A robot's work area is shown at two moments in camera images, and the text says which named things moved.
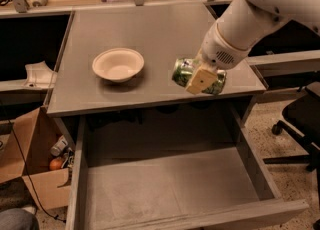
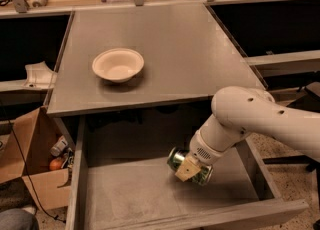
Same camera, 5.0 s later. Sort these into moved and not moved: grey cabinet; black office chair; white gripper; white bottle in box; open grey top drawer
Moved: white gripper
Not moved: open grey top drawer; white bottle in box; grey cabinet; black office chair
